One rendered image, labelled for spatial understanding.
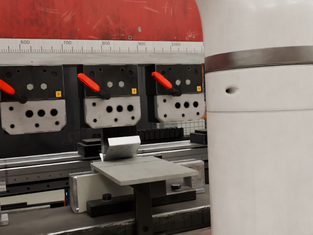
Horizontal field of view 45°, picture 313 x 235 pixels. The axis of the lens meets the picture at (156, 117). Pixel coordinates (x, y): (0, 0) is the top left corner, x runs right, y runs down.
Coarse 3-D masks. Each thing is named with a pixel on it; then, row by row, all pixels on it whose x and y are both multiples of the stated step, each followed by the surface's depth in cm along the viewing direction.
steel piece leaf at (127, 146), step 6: (108, 138) 96; (114, 138) 97; (120, 138) 98; (126, 138) 98; (132, 138) 99; (138, 138) 99; (114, 144) 96; (120, 144) 97; (126, 144) 97; (132, 144) 98; (138, 144) 99; (108, 150) 97; (114, 150) 98; (120, 150) 99; (126, 150) 100; (132, 150) 101; (108, 156) 101; (114, 156) 102; (120, 156) 103; (126, 156) 104; (132, 156) 105
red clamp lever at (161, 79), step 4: (156, 72) 100; (152, 76) 101; (156, 76) 100; (160, 76) 100; (156, 80) 101; (160, 80) 100; (164, 80) 101; (160, 84) 102; (164, 84) 101; (168, 84) 101; (168, 88) 102; (172, 88) 102; (172, 92) 103; (176, 92) 102; (180, 92) 102; (176, 96) 103
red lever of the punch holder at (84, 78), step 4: (80, 76) 92; (84, 76) 92; (80, 80) 93; (84, 80) 92; (88, 80) 93; (84, 84) 94; (88, 84) 93; (92, 84) 93; (96, 84) 94; (92, 88) 93; (96, 88) 94; (100, 92) 94; (104, 96) 94; (108, 96) 94
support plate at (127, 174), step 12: (96, 168) 94; (108, 168) 91; (120, 168) 90; (132, 168) 89; (144, 168) 88; (156, 168) 88; (168, 168) 87; (180, 168) 86; (120, 180) 77; (132, 180) 77; (144, 180) 78; (156, 180) 79
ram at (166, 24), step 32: (0, 0) 88; (32, 0) 91; (64, 0) 94; (96, 0) 97; (128, 0) 100; (160, 0) 104; (192, 0) 108; (0, 32) 88; (32, 32) 91; (64, 32) 94; (96, 32) 97; (128, 32) 101; (160, 32) 104; (192, 32) 108; (0, 64) 88; (32, 64) 91; (64, 64) 94
